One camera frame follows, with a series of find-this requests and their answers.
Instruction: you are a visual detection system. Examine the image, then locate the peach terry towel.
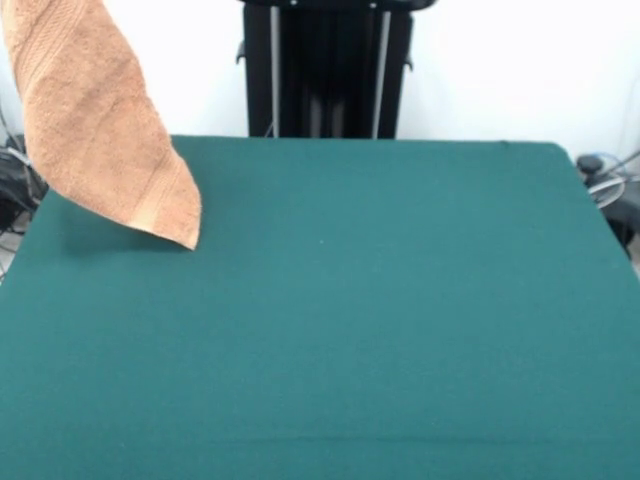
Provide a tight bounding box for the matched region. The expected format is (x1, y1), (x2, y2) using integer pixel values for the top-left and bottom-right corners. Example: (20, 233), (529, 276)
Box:
(0, 0), (203, 250)

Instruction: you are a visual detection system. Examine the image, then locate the dark green table cloth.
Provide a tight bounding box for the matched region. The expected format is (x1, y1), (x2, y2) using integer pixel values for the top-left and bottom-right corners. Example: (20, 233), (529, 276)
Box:
(0, 134), (640, 480)

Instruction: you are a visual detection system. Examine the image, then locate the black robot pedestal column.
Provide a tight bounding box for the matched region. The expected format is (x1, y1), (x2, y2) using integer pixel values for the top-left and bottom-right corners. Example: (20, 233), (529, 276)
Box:
(233, 0), (436, 140)

